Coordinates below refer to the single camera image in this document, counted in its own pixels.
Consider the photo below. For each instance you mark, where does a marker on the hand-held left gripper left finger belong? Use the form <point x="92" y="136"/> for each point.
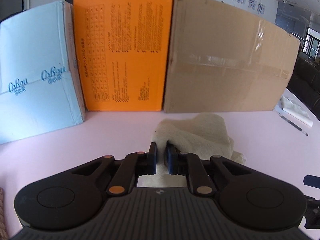
<point x="154" y="160"/>

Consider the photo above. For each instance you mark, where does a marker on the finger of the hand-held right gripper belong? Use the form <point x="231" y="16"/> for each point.
<point x="312" y="212"/>
<point x="312" y="180"/>

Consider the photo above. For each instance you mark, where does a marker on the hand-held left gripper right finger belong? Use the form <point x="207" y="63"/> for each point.
<point x="170" y="160"/>

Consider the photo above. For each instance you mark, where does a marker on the beige knit tank top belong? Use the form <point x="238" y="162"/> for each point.
<point x="200" y="130"/>

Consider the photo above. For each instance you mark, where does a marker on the black sofa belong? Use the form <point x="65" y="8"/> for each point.
<point x="307" y="85"/>

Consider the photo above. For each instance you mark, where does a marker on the orange printed box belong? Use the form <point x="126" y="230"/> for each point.
<point x="125" y="55"/>

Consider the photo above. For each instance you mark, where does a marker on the brown cardboard box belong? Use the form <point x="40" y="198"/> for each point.
<point x="225" y="55"/>

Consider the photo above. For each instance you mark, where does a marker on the window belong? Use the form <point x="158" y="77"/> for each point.
<point x="312" y="42"/>

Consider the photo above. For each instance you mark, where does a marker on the folded tan knit garment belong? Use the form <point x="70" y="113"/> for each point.
<point x="2" y="205"/>

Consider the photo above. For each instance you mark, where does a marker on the light blue cardboard box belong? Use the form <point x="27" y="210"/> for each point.
<point x="32" y="55"/>

